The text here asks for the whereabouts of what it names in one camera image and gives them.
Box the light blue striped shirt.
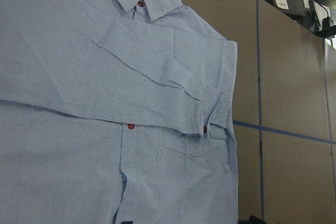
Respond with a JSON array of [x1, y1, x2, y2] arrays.
[[1, 0, 238, 223]]

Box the blue tape grid lines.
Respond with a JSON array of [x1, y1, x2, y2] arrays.
[[234, 0, 335, 223]]

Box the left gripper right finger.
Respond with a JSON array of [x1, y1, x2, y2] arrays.
[[238, 215, 270, 224]]

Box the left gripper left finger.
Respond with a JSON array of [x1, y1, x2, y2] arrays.
[[113, 216, 131, 224]]

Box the black cylinder with label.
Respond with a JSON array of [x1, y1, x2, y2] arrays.
[[264, 0, 306, 20]]

